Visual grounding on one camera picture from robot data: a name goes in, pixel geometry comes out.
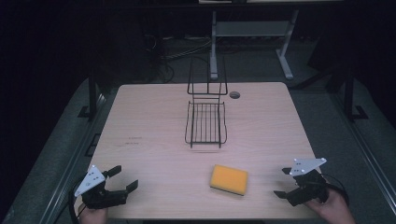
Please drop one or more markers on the black metal post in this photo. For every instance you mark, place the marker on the black metal post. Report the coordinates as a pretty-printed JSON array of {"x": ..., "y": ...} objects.
[
  {"x": 350, "y": 96},
  {"x": 92, "y": 93}
]

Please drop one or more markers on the grey metal stand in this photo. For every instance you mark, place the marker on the grey metal stand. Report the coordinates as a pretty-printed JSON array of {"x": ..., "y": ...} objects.
[{"x": 249, "y": 37}]

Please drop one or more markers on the person's right hand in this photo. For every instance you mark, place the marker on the person's right hand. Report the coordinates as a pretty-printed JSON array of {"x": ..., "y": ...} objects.
[{"x": 331, "y": 208}]

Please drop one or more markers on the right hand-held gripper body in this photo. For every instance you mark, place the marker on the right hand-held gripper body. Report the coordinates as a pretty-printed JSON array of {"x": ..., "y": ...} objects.
[{"x": 306, "y": 182}]

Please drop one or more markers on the yellow sponge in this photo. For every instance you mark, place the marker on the yellow sponge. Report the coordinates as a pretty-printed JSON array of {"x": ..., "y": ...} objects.
[{"x": 229, "y": 179}]

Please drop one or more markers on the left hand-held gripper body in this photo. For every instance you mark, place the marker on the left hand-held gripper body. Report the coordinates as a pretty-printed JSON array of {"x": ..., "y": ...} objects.
[{"x": 93, "y": 186}]

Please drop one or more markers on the person's left hand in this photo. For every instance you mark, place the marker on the person's left hand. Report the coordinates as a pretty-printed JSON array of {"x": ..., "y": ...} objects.
[{"x": 93, "y": 215}]

